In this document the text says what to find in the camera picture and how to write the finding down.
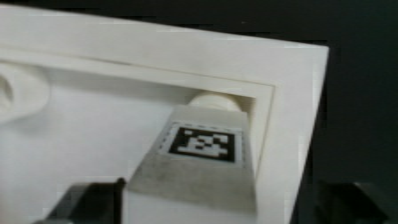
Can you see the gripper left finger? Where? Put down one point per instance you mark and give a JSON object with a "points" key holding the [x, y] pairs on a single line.
{"points": [[89, 205]]}

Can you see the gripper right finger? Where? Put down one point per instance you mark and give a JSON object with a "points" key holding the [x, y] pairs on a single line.
{"points": [[352, 204]]}

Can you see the white square table top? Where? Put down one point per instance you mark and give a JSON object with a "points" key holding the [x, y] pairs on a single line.
{"points": [[96, 75]]}

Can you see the white table leg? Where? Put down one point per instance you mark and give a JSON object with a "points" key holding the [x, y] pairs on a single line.
{"points": [[195, 168]]}

